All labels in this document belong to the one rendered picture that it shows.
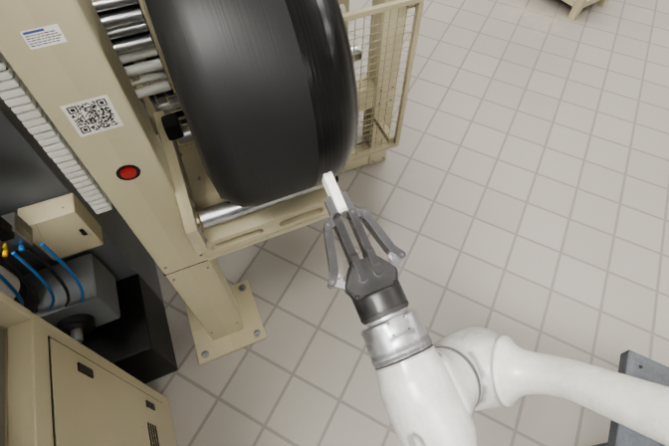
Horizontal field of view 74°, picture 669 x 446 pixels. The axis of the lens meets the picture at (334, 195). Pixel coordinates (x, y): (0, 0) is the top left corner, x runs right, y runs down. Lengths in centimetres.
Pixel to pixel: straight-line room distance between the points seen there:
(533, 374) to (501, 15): 293
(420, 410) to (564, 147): 216
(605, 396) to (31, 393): 93
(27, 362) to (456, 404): 79
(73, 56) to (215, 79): 23
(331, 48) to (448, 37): 244
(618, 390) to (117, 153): 88
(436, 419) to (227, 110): 52
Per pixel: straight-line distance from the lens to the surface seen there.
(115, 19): 124
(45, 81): 84
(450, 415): 64
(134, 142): 94
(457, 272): 203
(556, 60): 318
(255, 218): 109
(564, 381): 71
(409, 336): 63
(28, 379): 106
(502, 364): 74
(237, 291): 195
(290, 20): 72
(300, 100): 72
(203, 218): 105
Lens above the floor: 177
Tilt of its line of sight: 55 degrees down
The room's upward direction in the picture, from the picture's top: straight up
